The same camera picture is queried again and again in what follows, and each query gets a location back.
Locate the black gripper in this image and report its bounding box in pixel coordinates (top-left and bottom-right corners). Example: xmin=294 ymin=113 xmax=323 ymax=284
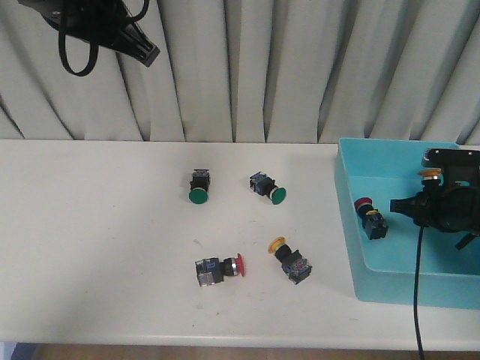
xmin=19 ymin=1 xmax=161 ymax=68
xmin=389 ymin=186 xmax=479 ymax=235

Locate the yellow push button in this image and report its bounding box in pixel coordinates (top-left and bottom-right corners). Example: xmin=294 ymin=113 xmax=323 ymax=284
xmin=268 ymin=237 xmax=312 ymax=285
xmin=418 ymin=168 xmax=442 ymax=195

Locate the red push button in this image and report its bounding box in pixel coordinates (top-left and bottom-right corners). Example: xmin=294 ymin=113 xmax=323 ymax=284
xmin=354 ymin=196 xmax=389 ymax=240
xmin=194 ymin=253 xmax=245 ymax=287

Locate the light blue plastic box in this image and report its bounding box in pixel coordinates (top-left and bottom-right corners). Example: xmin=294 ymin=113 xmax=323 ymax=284
xmin=334 ymin=138 xmax=479 ymax=309

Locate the white pleated curtain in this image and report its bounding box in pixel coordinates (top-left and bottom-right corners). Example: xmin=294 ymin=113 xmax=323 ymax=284
xmin=1 ymin=1 xmax=479 ymax=145

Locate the lying yellow push button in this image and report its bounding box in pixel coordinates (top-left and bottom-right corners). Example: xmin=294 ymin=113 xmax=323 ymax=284
xmin=268 ymin=237 xmax=312 ymax=285

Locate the right green push button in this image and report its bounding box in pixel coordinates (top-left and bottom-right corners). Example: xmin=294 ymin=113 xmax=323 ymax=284
xmin=249 ymin=172 xmax=287 ymax=205

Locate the green push button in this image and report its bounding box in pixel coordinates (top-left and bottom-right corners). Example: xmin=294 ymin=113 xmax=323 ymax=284
xmin=188 ymin=169 xmax=210 ymax=205
xmin=249 ymin=172 xmax=287 ymax=205

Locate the left green push button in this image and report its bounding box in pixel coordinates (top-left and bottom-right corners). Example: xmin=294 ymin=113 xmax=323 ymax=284
xmin=188 ymin=169 xmax=210 ymax=205

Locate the lying red push button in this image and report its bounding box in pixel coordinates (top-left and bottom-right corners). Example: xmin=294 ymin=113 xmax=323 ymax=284
xmin=194 ymin=253 xmax=245 ymax=287

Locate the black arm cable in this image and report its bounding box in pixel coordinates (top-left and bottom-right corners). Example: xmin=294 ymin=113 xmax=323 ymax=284
xmin=412 ymin=224 xmax=427 ymax=360
xmin=58 ymin=0 xmax=151 ymax=78

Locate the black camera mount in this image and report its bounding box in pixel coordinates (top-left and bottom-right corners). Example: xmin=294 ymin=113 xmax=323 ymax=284
xmin=421 ymin=148 xmax=479 ymax=187

